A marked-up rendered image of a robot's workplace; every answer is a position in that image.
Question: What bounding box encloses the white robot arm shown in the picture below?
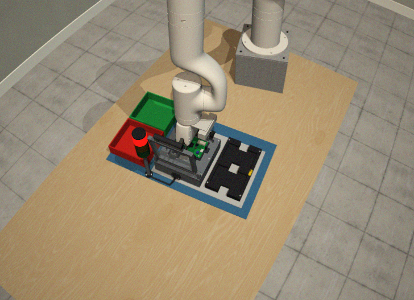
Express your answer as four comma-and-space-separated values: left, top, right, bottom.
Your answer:
167, 0, 288, 140

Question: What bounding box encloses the green open tray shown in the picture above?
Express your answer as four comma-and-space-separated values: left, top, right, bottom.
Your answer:
129, 91, 176, 137

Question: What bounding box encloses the red bin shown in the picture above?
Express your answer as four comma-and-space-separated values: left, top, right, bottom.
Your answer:
108, 118, 164, 167

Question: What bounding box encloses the green circuit board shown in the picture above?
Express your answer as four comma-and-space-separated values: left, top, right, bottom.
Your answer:
187, 137, 208, 158

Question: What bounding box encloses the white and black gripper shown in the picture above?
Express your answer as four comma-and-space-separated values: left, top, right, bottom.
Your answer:
176, 121, 199, 150

